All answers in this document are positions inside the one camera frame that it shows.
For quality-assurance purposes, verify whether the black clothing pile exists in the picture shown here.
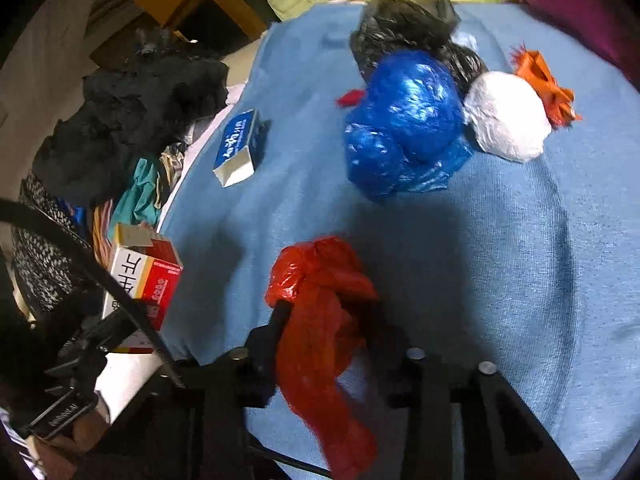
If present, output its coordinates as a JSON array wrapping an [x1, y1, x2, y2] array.
[[32, 30, 229, 208]]

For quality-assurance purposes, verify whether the left hand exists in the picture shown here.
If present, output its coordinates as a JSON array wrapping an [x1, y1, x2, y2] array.
[[26, 391, 111, 479]]

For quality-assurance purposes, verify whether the white plastic bag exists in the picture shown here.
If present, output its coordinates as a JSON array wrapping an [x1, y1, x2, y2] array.
[[463, 70, 552, 164]]

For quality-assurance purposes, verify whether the blue plastic bag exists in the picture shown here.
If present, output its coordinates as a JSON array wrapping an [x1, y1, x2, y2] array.
[[344, 50, 473, 202]]

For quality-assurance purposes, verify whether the red white medicine box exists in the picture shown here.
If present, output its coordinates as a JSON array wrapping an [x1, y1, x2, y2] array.
[[108, 222, 183, 332]]

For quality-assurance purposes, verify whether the orange ribbon bow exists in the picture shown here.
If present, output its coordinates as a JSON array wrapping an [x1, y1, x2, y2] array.
[[511, 46, 582, 129]]

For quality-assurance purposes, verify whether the light blue blanket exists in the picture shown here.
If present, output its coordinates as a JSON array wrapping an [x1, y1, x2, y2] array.
[[162, 4, 639, 479]]

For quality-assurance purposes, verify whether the red ribbon bow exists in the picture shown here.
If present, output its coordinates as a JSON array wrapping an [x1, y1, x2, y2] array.
[[336, 89, 367, 107]]

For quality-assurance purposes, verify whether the red plastic bag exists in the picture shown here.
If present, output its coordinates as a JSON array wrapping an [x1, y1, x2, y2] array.
[[265, 236, 378, 479]]

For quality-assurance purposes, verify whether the teal cloth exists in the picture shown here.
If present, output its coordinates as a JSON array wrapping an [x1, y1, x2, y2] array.
[[108, 157, 160, 237]]

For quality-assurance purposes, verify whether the black cable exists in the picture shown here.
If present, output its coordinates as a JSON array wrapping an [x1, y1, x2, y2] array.
[[0, 198, 187, 390]]

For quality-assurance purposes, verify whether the blue medicine box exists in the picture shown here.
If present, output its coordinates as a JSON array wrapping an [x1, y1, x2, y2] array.
[[213, 108, 262, 188]]

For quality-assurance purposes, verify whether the black plastic bag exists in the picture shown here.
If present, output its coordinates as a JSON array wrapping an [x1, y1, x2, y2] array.
[[349, 0, 488, 96]]

